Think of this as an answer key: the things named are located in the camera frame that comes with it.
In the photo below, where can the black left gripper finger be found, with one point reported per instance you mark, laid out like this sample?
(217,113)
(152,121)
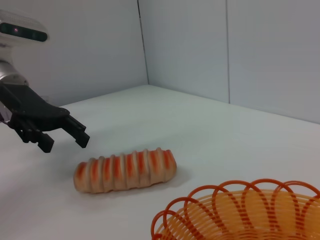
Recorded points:
(77,133)
(46,143)

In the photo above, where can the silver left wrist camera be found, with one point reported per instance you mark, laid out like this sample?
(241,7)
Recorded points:
(22,30)

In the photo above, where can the orange striped toy bread loaf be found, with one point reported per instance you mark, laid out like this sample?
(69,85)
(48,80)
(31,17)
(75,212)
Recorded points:
(125,172)

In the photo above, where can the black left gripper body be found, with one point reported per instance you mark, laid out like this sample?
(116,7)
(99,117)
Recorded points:
(30,105)

